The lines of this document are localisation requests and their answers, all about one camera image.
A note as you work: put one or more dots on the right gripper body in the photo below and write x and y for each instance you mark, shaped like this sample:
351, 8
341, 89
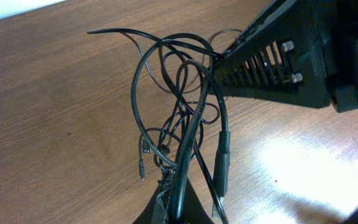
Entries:
327, 54

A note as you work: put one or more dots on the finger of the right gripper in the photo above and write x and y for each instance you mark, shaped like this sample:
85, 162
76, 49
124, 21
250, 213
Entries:
279, 57

